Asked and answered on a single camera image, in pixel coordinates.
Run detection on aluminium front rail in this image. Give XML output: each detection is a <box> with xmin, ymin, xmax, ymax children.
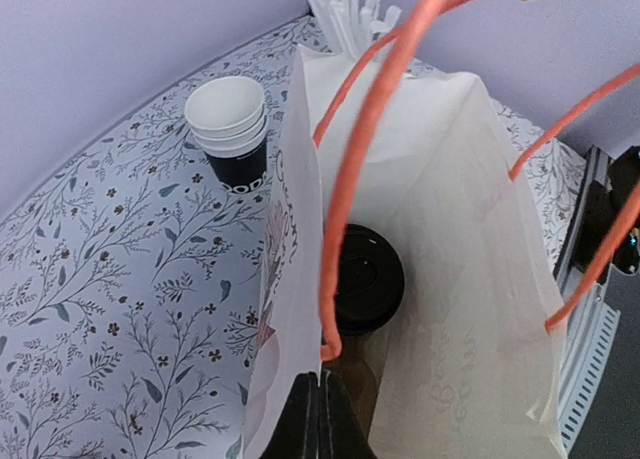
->
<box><xmin>554</xmin><ymin>147</ymin><xmax>620</xmax><ymax>452</ymax></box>

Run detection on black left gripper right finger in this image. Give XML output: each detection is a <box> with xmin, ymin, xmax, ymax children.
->
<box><xmin>318</xmin><ymin>371</ymin><xmax>377</xmax><ymax>459</ymax></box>

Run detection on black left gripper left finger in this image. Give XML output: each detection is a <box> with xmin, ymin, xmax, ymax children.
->
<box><xmin>262</xmin><ymin>372</ymin><xmax>319</xmax><ymax>459</ymax></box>

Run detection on paper takeout bag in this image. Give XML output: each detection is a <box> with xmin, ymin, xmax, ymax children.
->
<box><xmin>242</xmin><ymin>0</ymin><xmax>640</xmax><ymax>459</ymax></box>

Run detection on stack of black paper cups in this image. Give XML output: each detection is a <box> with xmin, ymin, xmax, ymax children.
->
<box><xmin>184</xmin><ymin>76</ymin><xmax>268</xmax><ymax>195</ymax></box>

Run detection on brown cardboard cup carrier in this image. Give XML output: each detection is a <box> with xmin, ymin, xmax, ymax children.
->
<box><xmin>340</xmin><ymin>330</ymin><xmax>388</xmax><ymax>436</ymax></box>

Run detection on white cup with straws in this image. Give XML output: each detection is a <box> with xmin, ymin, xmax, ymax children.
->
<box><xmin>307</xmin><ymin>0</ymin><xmax>402</xmax><ymax>60</ymax></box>

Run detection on floral tablecloth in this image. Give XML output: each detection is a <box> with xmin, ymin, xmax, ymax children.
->
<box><xmin>0</xmin><ymin>13</ymin><xmax>586</xmax><ymax>459</ymax></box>

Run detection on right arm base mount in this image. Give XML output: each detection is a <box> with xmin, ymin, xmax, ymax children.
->
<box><xmin>573</xmin><ymin>146</ymin><xmax>639</xmax><ymax>275</ymax></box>

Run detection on single black cup lid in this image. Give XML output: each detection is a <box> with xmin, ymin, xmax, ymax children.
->
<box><xmin>335</xmin><ymin>224</ymin><xmax>405</xmax><ymax>336</ymax></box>

